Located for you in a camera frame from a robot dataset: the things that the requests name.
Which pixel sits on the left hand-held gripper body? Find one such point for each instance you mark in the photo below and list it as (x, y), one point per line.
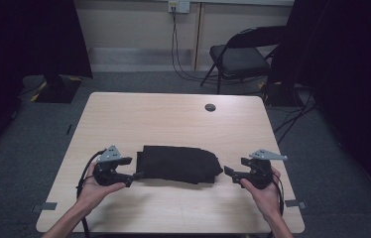
(105, 173)

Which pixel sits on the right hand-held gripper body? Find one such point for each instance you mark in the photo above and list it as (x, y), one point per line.
(262, 173)

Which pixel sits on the black pants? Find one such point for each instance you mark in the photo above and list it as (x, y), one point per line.
(178, 163)

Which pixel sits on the person's left hand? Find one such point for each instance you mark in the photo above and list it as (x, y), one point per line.
(91, 195)

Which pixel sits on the person's right hand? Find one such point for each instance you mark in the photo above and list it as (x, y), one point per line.
(268, 201)

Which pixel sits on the grey tape strip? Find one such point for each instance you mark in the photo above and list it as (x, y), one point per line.
(46, 207)
(295, 204)

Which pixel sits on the round grey table grommet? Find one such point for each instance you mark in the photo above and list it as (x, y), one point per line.
(210, 107)

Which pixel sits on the black stand base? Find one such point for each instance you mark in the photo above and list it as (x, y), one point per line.
(279, 97)

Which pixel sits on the black base with yellow tape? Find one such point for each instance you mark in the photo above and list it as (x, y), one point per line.
(58, 92)

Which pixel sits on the black folding chair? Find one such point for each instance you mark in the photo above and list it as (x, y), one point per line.
(239, 61)

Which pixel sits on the dark curtain with stand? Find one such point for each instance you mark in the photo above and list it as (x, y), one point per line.
(348, 82)

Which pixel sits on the large dark curtain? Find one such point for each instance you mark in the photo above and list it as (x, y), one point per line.
(15, 49)

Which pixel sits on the wooden wall strip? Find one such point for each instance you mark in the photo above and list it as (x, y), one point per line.
(197, 39)

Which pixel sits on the white wall socket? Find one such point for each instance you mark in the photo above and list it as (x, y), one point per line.
(179, 6)

